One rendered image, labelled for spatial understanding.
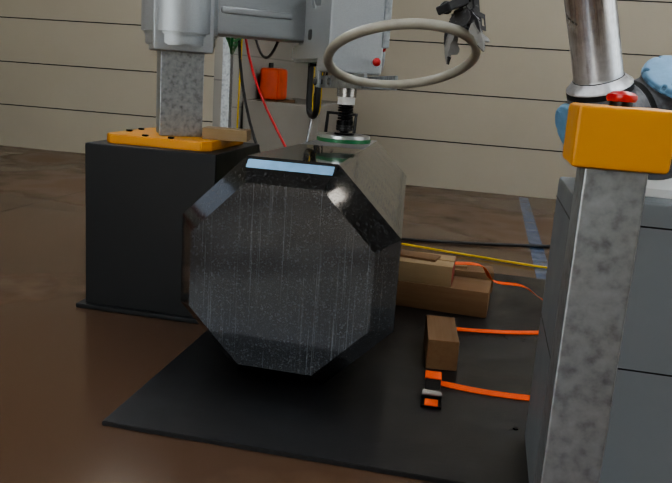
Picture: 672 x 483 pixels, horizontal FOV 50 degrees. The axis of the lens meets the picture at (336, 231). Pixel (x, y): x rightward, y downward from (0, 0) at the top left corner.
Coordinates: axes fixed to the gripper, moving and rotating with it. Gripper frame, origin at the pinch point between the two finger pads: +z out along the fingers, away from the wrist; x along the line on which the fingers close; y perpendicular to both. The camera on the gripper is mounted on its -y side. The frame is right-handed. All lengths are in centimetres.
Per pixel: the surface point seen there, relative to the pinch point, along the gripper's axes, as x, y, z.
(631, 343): -35, 14, 83
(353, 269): 52, 5, 56
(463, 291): 90, 118, 57
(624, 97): -77, -76, 51
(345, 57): 70, 22, -28
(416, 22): 4.1, -15.8, -6.9
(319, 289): 64, 0, 62
